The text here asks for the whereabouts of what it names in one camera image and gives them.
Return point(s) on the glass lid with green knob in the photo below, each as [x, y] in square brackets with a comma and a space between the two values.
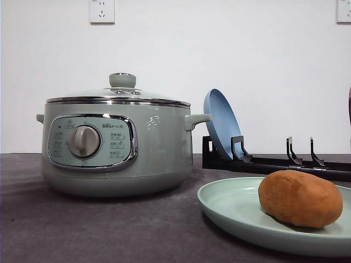
[122, 90]

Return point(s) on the green plate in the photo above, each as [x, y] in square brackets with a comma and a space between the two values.
[235, 204]

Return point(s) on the brown potato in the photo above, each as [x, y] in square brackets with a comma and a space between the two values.
[301, 198]

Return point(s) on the blue plate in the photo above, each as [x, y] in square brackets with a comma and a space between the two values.
[224, 123]

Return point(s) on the green electric steamer pot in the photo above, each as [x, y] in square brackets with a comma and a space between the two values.
[113, 150]

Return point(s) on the black dish rack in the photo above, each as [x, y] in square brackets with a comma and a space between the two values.
[242, 161]

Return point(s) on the dark red object at edge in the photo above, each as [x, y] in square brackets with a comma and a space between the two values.
[349, 102]

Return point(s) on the white wall socket left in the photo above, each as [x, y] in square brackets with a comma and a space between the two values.
[102, 12]

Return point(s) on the white wall socket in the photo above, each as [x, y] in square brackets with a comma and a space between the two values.
[342, 12]
[102, 12]

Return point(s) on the white wall socket right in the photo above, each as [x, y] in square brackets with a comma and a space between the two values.
[342, 12]

